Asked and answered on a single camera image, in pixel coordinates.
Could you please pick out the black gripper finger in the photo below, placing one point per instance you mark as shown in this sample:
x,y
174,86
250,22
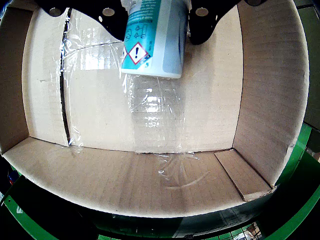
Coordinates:
x,y
100,10
207,20

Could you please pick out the white spray bottle teal label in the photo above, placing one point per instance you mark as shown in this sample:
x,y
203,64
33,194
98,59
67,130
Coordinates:
x,y
155,50

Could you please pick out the large shallow cardboard tray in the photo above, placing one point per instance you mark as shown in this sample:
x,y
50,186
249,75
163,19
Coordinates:
x,y
150,112

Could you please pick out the green metal shelf unit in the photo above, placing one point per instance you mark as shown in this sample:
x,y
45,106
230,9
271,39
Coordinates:
x,y
300,207

